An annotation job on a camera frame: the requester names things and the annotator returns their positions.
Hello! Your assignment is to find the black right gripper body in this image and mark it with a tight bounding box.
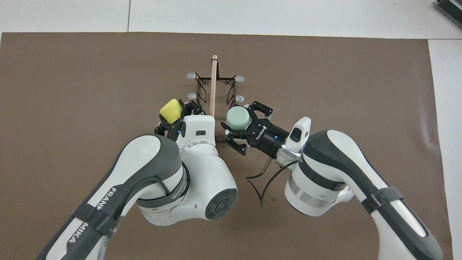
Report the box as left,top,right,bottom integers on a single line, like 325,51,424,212
248,123,290,158

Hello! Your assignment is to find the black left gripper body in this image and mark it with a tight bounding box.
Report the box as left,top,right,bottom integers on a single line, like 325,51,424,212
172,120,186,142

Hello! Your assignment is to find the yellow plastic cup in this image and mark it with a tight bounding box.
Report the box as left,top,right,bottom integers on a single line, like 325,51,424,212
160,99,183,124

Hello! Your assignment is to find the pale green plastic cup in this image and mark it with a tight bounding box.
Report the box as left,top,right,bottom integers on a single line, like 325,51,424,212
226,106,252,131

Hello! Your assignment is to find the brown table mat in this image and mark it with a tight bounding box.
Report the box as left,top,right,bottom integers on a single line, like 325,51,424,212
0,32,453,260

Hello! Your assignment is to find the grey ribbed device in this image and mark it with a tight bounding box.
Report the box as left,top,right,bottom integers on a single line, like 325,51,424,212
435,0,462,18

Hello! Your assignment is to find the black wire cup rack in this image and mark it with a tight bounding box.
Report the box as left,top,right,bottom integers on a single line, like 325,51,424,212
187,55,245,144

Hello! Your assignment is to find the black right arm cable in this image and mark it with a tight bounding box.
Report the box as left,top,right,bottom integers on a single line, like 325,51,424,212
246,159,300,207

